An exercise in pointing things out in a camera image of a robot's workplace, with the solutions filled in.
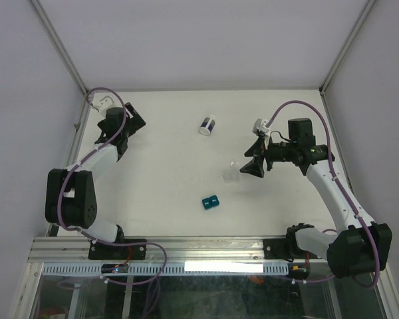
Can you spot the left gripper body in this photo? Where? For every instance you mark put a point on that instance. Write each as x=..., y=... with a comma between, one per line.
x=133, y=124

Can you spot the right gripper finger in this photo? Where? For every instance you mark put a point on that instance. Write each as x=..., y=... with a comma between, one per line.
x=254, y=167
x=257, y=148

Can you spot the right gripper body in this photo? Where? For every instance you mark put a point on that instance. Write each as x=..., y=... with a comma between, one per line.
x=278, y=152

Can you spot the clear pill organizer box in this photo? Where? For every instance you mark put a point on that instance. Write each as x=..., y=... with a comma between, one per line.
x=231, y=174

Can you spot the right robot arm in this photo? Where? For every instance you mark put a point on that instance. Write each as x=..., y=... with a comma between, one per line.
x=360, y=245

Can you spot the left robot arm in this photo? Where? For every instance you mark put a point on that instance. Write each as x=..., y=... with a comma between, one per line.
x=70, y=195

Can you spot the teal pill organizer box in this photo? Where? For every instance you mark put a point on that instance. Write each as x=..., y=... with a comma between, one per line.
x=210, y=202

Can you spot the white blue pill bottle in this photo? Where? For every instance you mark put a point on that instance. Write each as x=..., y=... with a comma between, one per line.
x=207, y=125

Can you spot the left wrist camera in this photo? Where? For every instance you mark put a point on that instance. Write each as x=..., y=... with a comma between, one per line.
x=102, y=105

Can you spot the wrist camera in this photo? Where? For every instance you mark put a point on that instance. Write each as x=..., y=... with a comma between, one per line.
x=102, y=105
x=260, y=127

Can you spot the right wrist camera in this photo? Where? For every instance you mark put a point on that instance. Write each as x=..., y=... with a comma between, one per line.
x=260, y=127

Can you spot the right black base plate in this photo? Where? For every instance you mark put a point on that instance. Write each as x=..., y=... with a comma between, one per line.
x=288, y=249

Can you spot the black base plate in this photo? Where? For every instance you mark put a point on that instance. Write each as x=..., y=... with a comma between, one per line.
x=288, y=249
x=133, y=249

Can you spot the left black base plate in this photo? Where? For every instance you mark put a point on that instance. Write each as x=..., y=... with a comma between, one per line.
x=133, y=249

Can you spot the aluminium mounting rail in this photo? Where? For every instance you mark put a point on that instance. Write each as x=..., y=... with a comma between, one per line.
x=159, y=249

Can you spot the perforated cable tray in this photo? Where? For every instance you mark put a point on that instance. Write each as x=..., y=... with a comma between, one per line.
x=188, y=268

